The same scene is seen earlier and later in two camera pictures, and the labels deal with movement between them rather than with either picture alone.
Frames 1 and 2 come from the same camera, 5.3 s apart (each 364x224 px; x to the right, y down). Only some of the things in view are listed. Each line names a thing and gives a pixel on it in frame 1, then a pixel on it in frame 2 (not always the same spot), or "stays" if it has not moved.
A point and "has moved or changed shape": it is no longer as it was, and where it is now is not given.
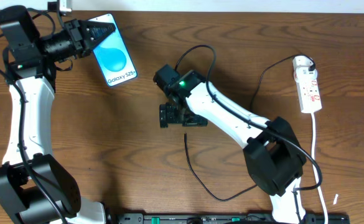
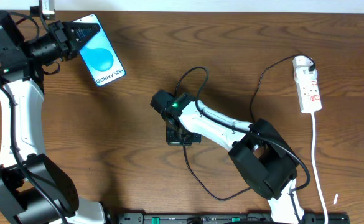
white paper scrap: [335, 199] stays
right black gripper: [175, 115] to [180, 139]
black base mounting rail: [228, 218] stays
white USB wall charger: [301, 65] stays
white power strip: [308, 94] stays
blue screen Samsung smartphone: [112, 55] has moved or changed shape
